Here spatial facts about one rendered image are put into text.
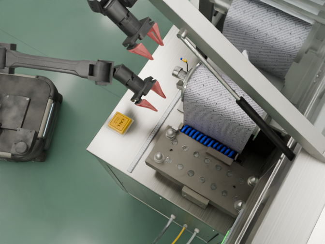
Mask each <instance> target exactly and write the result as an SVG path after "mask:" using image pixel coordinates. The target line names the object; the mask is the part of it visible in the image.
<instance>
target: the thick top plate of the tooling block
mask: <svg viewBox="0 0 325 244"><path fill-rule="evenodd" d="M168 129H172V126H170V125H167V127H166V128H165V130H164V131H163V133H162V134H161V136H160V137H159V139H158V141H157V142H156V144H155V145H154V147H153V148H152V150H151V151H150V153H149V154H148V156H147V158H146V159H145V163H146V165H147V166H149V167H151V168H152V169H154V170H156V171H157V172H159V173H160V174H162V175H164V176H165V177H167V178H169V179H171V180H172V181H174V182H176V183H177V184H179V185H181V186H182V187H184V186H186V187H188V188H190V189H191V190H193V191H195V192H196V193H198V194H200V195H202V196H203V197H205V198H207V199H208V200H209V203H210V204H212V205H214V206H215V207H217V208H219V209H220V210H222V211H224V212H225V213H227V214H229V215H230V216H232V217H234V218H235V217H236V215H237V214H238V212H239V211H237V210H236V209H235V207H234V204H235V202H236V201H238V200H242V201H244V202H245V203H246V202H247V200H248V198H249V196H250V194H251V192H252V190H253V189H254V187H251V186H249V185H248V182H247V181H248V178H249V177H252V176H256V177H257V178H258V179H259V178H260V176H258V175H257V174H255V173H253V172H251V171H250V170H248V169H246V168H244V167H243V166H241V165H239V164H237V163H236V162H234V161H233V162H232V163H231V165H230V166H228V165H226V164H224V163H223V162H221V161H219V160H217V159H216V158H214V157H212V156H210V155H209V154H207V153H206V152H207V150H208V148H209V147H207V146H206V145H204V144H202V143H200V142H198V141H197V140H195V139H193V138H191V137H190V136H188V135H186V134H184V133H183V132H181V131H179V130H178V132H175V133H176V137H175V138H174V139H172V140H170V139H167V137H166V131H167V130H168ZM157 152H161V153H162V154H163V155H164V161H163V162H161V163H157V162H155V160H154V156H155V154H156V153H157Z"/></svg>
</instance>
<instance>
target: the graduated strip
mask: <svg viewBox="0 0 325 244"><path fill-rule="evenodd" d="M180 98H181V90H179V91H178V93H177V95H176V96H175V98H174V99H173V101H172V102H171V104H170V105H169V107H168V109H167V110H166V112H165V113H164V114H163V116H162V117H161V119H160V120H159V122H158V123H157V125H156V127H155V128H154V130H153V131H152V133H151V134H150V136H149V137H148V139H147V140H146V142H145V144H144V145H143V147H142V148H141V150H140V151H139V153H138V154H137V156H136V157H135V159H134V160H133V162H132V163H131V165H130V166H129V168H128V169H127V171H128V172H130V173H132V172H133V170H134V169H135V167H136V166H137V164H138V163H139V161H140V159H141V158H142V156H143V155H144V153H145V152H146V150H147V149H148V147H149V146H150V144H151V143H152V141H153V140H154V138H155V136H156V135H157V133H158V132H159V130H160V129H161V127H162V126H163V124H164V123H165V121H166V120H167V118H168V116H169V115H170V113H171V112H172V110H173V109H174V107H175V106H176V104H177V103H178V101H179V100H180Z"/></svg>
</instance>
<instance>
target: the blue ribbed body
mask: <svg viewBox="0 0 325 244"><path fill-rule="evenodd" d="M184 131H185V134H188V133H189V134H188V136H191V135H192V138H193V139H195V137H196V140H197V141H198V140H199V139H200V143H202V142H204V143H203V144H204V145H206V144H207V147H209V146H211V147H212V148H215V149H216V150H217V151H218V150H219V152H221V153H223V154H224V155H227V156H228V157H231V158H232V159H234V158H235V156H236V155H235V151H231V149H227V147H226V146H224V147H223V145H222V144H219V142H215V140H212V139H211V138H210V137H209V138H208V137H207V136H204V134H202V133H201V134H200V132H199V131H197V132H196V129H193V128H192V127H189V126H188V125H186V126H183V127H182V130H181V132H184Z"/></svg>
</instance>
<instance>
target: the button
mask: <svg viewBox="0 0 325 244"><path fill-rule="evenodd" d="M131 122H132V120H131V119H130V118H128V117H127V116H125V115H123V114H121V113H120V112H118V111H117V112H116V113H115V115H114V116H113V118H112V119H111V121H110V122H109V124H108V126H109V127H110V128H112V129H113V130H115V131H117V132H118V133H120V134H122V135H123V134H124V132H125V131H126V129H127V128H128V126H129V125H130V123H131Z"/></svg>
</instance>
